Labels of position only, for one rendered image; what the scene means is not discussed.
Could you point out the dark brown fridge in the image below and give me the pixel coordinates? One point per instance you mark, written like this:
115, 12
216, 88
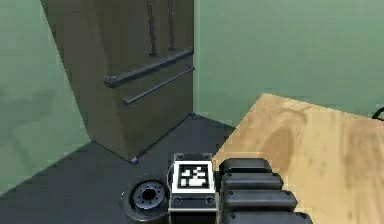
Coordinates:
133, 83

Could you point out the black curved object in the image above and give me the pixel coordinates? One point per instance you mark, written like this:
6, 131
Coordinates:
378, 114

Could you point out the light wooden table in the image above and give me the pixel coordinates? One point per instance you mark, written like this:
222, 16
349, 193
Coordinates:
316, 156

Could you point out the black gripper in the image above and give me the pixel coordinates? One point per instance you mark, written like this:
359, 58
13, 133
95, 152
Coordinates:
148, 196

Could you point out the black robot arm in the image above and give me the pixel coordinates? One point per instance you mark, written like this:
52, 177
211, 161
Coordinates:
240, 193

